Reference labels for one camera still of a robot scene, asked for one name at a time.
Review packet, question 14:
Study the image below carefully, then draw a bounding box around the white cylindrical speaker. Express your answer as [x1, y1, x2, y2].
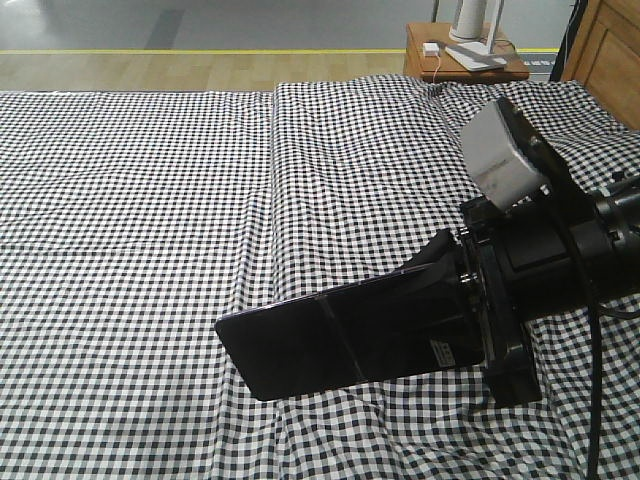
[449, 0, 487, 42]

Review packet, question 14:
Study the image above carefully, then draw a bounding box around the white charger adapter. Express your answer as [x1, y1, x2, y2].
[422, 42, 440, 57]

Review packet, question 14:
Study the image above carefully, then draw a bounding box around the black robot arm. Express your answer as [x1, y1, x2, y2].
[459, 97, 639, 408]

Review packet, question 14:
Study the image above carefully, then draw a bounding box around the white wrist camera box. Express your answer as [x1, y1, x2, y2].
[461, 99, 547, 212]

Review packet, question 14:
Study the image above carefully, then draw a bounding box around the wooden bedside table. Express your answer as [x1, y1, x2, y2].
[403, 22, 531, 84]

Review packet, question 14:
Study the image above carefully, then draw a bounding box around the black foldable phone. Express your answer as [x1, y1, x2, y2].
[215, 259, 485, 401]

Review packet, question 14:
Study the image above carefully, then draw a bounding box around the black white checkered bedsheet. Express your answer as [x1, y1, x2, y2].
[1, 75, 639, 479]

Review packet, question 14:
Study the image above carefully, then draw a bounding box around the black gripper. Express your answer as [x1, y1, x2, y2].
[399, 97, 620, 408]

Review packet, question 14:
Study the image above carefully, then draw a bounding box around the black camera cable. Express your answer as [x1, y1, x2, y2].
[547, 194, 640, 480]

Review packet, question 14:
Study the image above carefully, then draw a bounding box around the white desk lamp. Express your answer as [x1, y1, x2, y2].
[445, 1, 507, 72]

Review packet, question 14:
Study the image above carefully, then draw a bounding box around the wooden headboard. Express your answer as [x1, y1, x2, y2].
[561, 0, 640, 130]

